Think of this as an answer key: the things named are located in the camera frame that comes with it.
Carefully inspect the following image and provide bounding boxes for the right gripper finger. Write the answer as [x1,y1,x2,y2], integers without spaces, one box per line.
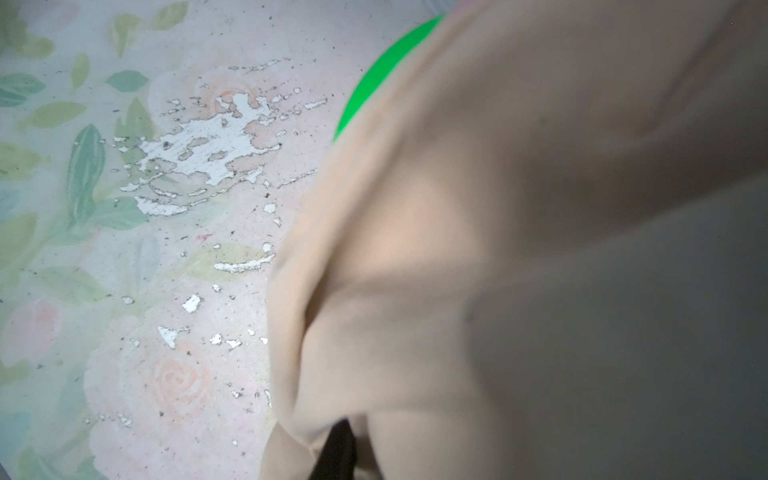
[308,419,357,480]

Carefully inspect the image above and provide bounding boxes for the beige drawstring shorts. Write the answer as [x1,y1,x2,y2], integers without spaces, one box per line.
[260,1,767,479]

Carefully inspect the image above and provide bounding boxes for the green plastic basket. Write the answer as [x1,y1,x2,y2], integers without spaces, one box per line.
[333,15,444,140]

